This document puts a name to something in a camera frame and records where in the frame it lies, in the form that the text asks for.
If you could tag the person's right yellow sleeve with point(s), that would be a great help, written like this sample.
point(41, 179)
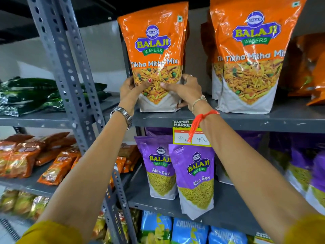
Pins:
point(308, 229)

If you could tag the silver metal wristwatch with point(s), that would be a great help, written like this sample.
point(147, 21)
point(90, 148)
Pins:
point(125, 114)

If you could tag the blue chips packet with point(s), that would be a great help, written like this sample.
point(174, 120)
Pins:
point(155, 227)
point(226, 236)
point(189, 231)

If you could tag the red thread wristband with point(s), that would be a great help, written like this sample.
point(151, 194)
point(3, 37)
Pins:
point(200, 118)

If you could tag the person's right hand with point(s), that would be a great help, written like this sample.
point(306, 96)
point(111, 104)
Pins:
point(190, 92)

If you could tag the grey slotted metal shelf rack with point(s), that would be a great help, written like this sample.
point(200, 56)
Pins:
point(50, 35)

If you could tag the pile of dark green packets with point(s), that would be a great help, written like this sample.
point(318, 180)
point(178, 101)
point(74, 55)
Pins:
point(28, 96)

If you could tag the person's right forearm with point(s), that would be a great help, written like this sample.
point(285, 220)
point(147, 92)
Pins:
point(254, 180)

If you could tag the person's right thumb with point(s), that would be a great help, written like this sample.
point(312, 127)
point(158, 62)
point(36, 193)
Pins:
point(170, 87)

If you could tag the shelf edge label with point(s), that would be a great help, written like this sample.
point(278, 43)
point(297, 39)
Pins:
point(262, 238)

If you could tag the person's left forearm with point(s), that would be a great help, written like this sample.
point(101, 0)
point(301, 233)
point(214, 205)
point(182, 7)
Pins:
point(91, 170)

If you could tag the purple snack packet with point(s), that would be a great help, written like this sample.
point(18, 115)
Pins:
point(157, 165)
point(279, 147)
point(317, 180)
point(301, 165)
point(194, 175)
point(157, 131)

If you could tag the person's left yellow sleeve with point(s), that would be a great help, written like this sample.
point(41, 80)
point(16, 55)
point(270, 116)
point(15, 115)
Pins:
point(50, 233)

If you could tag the orange snack mix packet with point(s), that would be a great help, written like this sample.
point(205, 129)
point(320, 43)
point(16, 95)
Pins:
point(302, 63)
point(186, 43)
point(318, 81)
point(155, 43)
point(254, 48)

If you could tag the row of yellow green packets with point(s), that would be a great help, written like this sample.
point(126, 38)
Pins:
point(22, 203)

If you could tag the person's left hand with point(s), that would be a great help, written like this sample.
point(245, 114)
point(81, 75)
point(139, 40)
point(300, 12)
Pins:
point(127, 95)

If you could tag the person's left thumb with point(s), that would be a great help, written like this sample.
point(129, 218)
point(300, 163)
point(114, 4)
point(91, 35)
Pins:
point(144, 86)

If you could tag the person's yellow sleeve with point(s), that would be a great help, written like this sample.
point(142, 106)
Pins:
point(50, 233)
point(308, 229)

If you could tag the pile of small orange packets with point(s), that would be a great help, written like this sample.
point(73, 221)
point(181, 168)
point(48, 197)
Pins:
point(22, 160)

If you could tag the yellow green price tag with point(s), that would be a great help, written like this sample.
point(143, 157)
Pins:
point(181, 135)

